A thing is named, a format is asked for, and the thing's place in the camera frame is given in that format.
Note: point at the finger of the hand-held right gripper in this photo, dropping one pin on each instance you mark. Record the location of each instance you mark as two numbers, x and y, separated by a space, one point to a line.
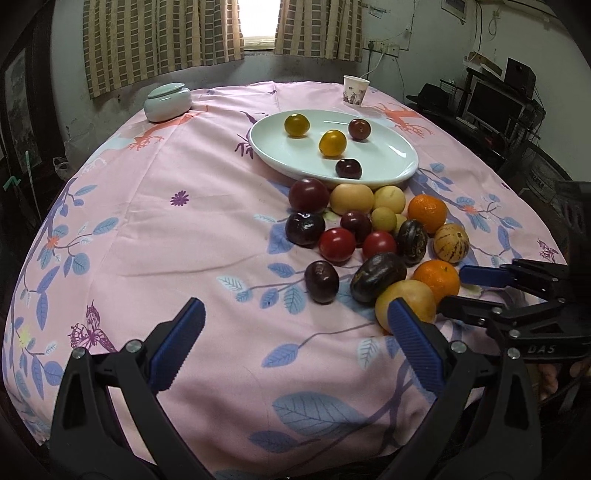
466 309
482 275

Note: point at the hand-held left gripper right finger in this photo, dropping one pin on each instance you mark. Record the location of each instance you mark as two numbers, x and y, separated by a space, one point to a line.
415 344

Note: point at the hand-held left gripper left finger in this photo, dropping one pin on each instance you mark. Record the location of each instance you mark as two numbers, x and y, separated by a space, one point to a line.
180 344

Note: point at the orange mandarin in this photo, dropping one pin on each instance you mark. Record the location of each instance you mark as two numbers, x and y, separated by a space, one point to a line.
437 280
427 213

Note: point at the pale striped pepino melon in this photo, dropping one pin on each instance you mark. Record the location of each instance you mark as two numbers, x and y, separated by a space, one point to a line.
451 242

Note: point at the large yellow-orange round fruit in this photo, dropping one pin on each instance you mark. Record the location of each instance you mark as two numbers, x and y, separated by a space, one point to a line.
408 297

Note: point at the long dark purple pepino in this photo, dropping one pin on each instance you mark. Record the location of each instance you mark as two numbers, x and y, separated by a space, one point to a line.
376 278

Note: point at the dark striped pepino melon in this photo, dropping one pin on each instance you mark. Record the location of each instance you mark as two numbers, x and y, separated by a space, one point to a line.
412 241

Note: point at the red tomato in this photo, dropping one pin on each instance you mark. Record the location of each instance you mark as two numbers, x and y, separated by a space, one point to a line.
379 243
337 245

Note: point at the oval dark purple plum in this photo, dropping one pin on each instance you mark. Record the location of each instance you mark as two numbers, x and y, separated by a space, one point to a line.
322 282

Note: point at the white oval plate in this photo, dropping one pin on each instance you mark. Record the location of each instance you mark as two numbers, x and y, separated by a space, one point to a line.
286 147

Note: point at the person's right hand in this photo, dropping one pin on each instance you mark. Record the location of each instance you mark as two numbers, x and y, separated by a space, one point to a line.
549 382

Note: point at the pink floral tablecloth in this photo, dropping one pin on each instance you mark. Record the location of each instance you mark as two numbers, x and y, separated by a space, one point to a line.
184 230

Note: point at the black fan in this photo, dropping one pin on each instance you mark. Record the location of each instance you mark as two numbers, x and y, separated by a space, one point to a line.
545 173

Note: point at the round yellow apricot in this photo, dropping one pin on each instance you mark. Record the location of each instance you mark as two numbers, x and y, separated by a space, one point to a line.
390 198

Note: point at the medium dark red plum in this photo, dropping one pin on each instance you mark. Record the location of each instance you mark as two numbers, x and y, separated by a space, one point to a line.
356 225

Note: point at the glossy dark heart-shaped plum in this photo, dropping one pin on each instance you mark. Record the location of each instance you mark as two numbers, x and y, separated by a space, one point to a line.
305 230

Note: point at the computer monitor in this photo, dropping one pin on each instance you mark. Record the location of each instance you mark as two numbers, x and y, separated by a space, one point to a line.
494 105

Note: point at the small dark purple plum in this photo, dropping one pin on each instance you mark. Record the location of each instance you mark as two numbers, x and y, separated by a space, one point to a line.
348 169

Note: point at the large dark red plum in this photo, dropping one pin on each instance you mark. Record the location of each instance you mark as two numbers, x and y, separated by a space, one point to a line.
309 195

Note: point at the black hat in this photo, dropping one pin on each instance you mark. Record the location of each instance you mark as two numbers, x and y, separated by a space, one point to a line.
429 98

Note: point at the small dark red plum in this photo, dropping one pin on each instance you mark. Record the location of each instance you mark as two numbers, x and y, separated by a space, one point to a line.
359 129

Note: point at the orange-yellow plum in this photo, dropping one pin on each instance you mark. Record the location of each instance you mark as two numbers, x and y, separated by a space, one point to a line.
332 143

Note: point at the black speaker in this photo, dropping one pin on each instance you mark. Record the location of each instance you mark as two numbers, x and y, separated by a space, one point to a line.
521 74

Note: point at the plastic bag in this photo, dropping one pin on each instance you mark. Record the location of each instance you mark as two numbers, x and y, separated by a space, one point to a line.
61 168

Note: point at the cardboard box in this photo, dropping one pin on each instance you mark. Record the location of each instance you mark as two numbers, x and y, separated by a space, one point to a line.
484 62

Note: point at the printed paper cup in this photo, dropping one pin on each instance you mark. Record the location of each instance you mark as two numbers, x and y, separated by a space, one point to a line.
355 91

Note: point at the green clip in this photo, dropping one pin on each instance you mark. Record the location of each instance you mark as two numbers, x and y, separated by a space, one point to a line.
11 181

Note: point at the yellow plum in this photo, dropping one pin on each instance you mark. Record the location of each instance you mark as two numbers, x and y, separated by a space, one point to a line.
296 125

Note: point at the pale green lidded jar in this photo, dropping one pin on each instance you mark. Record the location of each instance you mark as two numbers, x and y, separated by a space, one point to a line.
167 104

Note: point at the white power strip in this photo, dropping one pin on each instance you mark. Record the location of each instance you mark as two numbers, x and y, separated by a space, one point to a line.
383 47

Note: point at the framed picture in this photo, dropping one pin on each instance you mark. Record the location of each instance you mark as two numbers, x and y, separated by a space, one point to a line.
16 97

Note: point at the narrow striped brown curtain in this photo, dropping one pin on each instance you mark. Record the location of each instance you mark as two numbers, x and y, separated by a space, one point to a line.
318 27

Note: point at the wide striped brown curtain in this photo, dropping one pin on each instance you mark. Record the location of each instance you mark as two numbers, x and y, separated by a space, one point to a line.
161 41

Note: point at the window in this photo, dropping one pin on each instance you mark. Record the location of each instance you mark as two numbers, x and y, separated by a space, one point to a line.
260 21

